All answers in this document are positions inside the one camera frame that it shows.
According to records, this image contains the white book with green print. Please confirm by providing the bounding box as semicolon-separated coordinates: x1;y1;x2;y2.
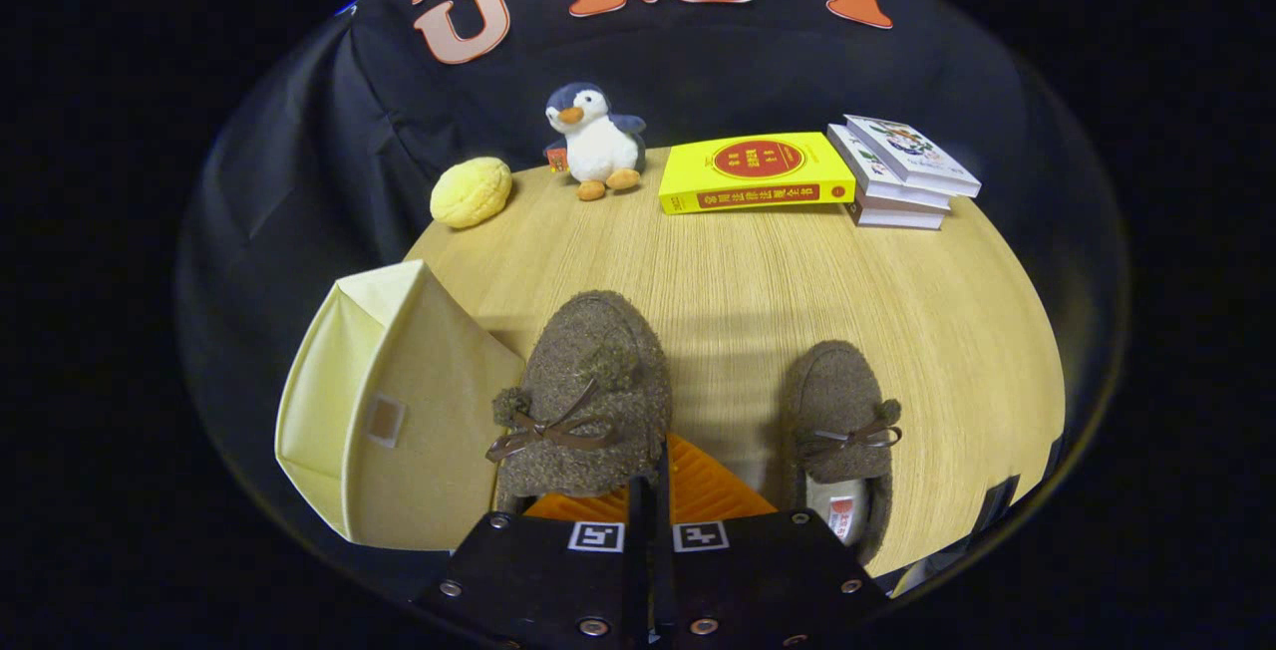
827;124;953;212

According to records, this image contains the white book with colourful cover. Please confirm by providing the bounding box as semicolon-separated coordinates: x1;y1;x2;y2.
843;114;983;199

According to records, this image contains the brown fuzzy shoe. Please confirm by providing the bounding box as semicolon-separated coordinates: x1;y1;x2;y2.
485;289;674;516
781;339;903;566

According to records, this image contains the cream fabric storage box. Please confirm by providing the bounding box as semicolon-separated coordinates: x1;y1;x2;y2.
274;259;527;551

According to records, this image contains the penguin plush toy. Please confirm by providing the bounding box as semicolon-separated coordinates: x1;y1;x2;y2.
543;82;647;202

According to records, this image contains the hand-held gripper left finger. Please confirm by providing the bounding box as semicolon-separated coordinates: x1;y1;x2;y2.
414;476;656;650

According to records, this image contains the yellow bun plush toy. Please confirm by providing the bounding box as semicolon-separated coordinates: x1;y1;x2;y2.
430;157;513;229

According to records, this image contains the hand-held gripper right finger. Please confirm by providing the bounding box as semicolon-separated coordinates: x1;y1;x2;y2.
656;431;890;650

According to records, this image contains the black backdrop cloth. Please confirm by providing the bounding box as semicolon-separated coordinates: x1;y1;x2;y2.
174;0;1132;601

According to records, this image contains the yellow book with red circle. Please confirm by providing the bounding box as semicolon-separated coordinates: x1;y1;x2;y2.
658;132;857;216

